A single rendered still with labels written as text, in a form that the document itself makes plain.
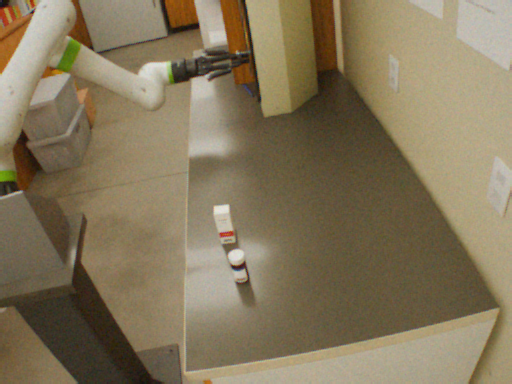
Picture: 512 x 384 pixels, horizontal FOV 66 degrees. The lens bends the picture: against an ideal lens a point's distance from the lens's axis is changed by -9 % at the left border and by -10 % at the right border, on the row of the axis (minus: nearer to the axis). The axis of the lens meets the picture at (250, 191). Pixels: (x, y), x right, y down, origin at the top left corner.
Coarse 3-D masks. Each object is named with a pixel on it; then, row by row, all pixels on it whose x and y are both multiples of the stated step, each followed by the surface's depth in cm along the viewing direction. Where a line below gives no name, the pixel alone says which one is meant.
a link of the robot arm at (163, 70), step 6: (144, 66) 159; (150, 66) 158; (156, 66) 159; (162, 66) 159; (168, 66) 159; (144, 72) 157; (150, 72) 156; (156, 72) 157; (162, 72) 158; (168, 72) 158; (162, 78) 158; (168, 78) 160; (168, 84) 163
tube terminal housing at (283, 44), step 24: (264, 0) 141; (288, 0) 146; (264, 24) 146; (288, 24) 150; (312, 24) 161; (264, 48) 152; (288, 48) 154; (312, 48) 166; (264, 72) 157; (288, 72) 159; (312, 72) 171; (264, 96) 163; (288, 96) 164; (312, 96) 177
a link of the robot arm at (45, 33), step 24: (48, 0) 113; (48, 24) 111; (72, 24) 120; (24, 48) 106; (48, 48) 111; (24, 72) 104; (0, 96) 98; (24, 96) 103; (0, 120) 96; (0, 144) 99
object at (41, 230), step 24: (24, 192) 102; (0, 216) 102; (24, 216) 104; (48, 216) 115; (0, 240) 106; (24, 240) 108; (48, 240) 111; (0, 264) 111; (24, 264) 113; (48, 264) 115
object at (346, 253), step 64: (192, 128) 170; (256, 128) 163; (320, 128) 156; (192, 192) 136; (256, 192) 131; (320, 192) 127; (384, 192) 122; (192, 256) 114; (256, 256) 110; (320, 256) 107; (384, 256) 103; (448, 256) 99; (192, 320) 97; (256, 320) 94; (320, 320) 92; (384, 320) 89; (448, 320) 86
